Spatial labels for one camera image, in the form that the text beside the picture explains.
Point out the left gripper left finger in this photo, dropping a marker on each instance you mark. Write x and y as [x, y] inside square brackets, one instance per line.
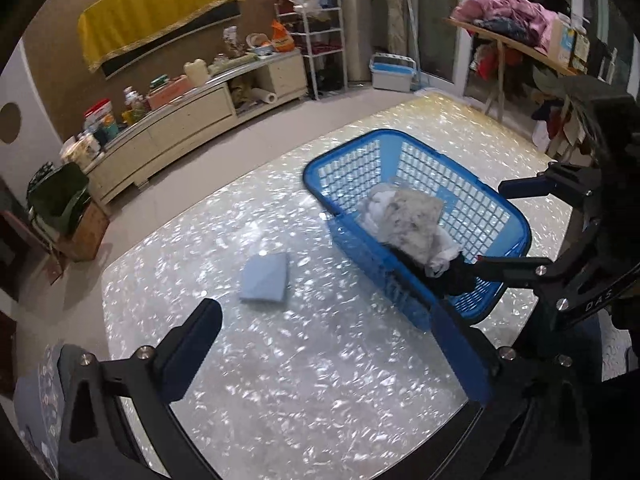
[182, 351]

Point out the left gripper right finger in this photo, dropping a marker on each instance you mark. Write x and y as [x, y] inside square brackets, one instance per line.
[468, 352]

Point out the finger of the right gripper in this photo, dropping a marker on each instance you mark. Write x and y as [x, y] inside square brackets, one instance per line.
[510, 269]
[525, 188]

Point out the light blue cloth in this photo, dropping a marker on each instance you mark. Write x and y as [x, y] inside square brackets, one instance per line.
[265, 278]

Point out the white padded cloth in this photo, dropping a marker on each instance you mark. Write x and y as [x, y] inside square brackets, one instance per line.
[445, 248]

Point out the grey fluffy mat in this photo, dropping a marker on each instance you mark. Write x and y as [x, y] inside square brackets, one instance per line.
[409, 222]

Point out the blue plastic laundry basket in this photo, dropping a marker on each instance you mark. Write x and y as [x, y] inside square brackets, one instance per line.
[481, 221]

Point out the grey patterned sleeve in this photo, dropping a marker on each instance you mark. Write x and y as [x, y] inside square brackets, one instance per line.
[39, 407]

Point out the cardboard box on floor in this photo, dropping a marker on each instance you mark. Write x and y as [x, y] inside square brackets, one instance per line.
[84, 243]

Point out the pink clothes pile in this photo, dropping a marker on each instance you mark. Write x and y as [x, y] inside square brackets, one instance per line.
[533, 17]

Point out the white blue storage bin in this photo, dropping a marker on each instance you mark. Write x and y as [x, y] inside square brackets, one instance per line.
[392, 72]

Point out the dark green bag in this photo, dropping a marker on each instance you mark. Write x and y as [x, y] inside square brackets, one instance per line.
[59, 196]

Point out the cream TV cabinet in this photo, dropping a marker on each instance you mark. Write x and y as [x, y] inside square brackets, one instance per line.
[186, 123]

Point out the white metal shelf rack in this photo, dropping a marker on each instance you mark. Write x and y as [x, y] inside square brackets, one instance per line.
[318, 33]

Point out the pink rectangular box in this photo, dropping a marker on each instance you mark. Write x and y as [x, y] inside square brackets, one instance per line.
[168, 92]

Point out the paper roll in cabinet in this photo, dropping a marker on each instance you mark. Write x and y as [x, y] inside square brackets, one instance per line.
[263, 96]

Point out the cream plastic jug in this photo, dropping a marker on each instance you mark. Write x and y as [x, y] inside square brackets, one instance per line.
[197, 72]

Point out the orange bag on cabinet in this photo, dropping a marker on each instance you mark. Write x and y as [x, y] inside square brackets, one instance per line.
[281, 39]

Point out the yellow cloth over TV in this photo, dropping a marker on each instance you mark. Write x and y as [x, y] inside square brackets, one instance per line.
[109, 28]

